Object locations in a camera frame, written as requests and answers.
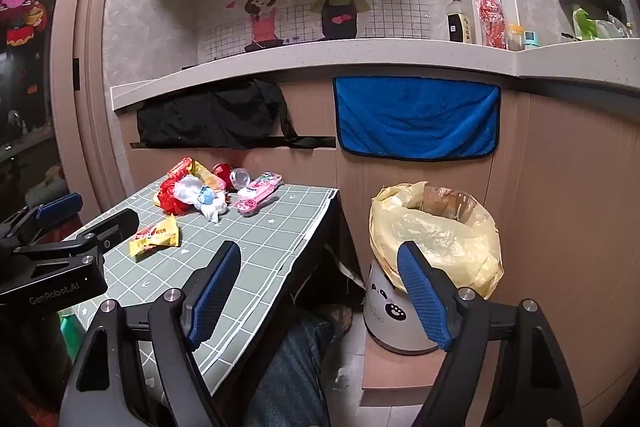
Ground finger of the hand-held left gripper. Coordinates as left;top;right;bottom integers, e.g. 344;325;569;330
12;208;141;259
0;193;84;253

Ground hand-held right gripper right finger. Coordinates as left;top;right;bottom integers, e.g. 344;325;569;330
396;241;585;427

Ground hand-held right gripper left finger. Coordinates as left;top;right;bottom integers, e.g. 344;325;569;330
59;241;243;427

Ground white panda print bin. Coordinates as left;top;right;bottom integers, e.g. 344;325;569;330
362;257;481;355

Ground yellow snack packet red label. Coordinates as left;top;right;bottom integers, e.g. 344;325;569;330
129;214;180;263

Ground red wrapper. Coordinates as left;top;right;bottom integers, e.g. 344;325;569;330
157;179;201;215

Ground white blue wrapper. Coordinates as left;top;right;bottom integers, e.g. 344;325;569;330
175;174;229;224

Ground yellow zigzag edge snack packet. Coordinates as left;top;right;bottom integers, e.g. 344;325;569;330
192;161;228;192

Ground pink snack packet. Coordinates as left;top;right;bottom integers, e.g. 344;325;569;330
236;173;284;214

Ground crushed red can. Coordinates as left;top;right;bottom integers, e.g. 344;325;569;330
212;163;251;190

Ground green checked tablecloth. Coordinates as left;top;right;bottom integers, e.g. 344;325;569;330
59;179;341;403

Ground brown wrapper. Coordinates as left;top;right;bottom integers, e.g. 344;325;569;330
420;184;476;223

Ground person's leg in jeans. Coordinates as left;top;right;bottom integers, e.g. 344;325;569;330
245;307;353;427

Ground black cloth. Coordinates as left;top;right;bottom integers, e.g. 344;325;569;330
136;79;337;152

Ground blue towel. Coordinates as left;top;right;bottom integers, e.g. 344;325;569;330
332;77;502;162

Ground dark soy sauce bottle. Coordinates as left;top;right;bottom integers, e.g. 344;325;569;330
446;0;475;44

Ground plastic bottle with red contents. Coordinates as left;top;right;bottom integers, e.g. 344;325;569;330
475;0;509;50

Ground green vegetable bag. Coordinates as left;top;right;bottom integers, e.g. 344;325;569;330
572;7;609;40

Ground brown door frame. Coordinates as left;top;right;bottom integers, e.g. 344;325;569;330
50;0;132;218

